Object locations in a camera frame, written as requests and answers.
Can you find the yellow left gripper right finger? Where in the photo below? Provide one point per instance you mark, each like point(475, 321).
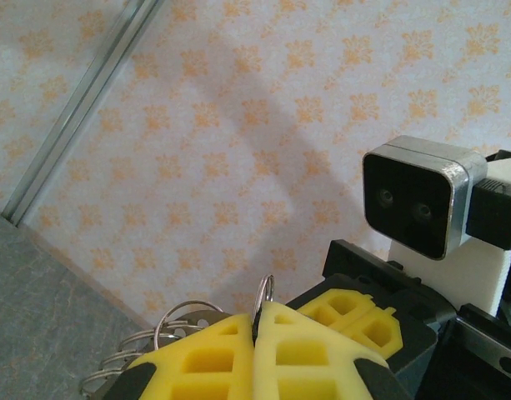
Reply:
point(305, 362)

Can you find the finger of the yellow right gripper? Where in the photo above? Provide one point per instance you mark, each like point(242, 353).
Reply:
point(382, 333)
point(342, 306)

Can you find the aluminium corner post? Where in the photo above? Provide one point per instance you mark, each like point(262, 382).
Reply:
point(73, 112)

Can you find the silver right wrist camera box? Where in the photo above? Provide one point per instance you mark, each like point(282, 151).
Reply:
point(409, 200)

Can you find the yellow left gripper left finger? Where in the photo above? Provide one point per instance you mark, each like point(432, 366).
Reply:
point(205, 358)

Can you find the plain silver key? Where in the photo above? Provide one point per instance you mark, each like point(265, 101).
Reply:
point(192, 318)

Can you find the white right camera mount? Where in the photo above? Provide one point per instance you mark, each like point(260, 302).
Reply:
point(467, 279)

